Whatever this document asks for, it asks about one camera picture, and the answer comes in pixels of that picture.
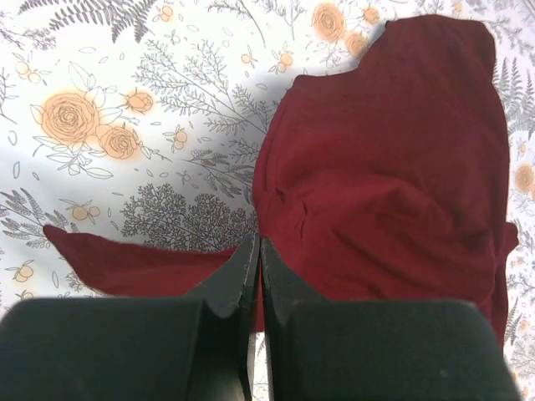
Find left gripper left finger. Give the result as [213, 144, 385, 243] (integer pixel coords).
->
[1, 236, 260, 400]

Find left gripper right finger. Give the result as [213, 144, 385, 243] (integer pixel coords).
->
[261, 240, 520, 401]

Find dark red t shirt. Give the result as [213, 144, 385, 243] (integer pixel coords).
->
[43, 14, 519, 346]

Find floral patterned table mat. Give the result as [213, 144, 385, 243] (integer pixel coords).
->
[1, 0, 534, 400]

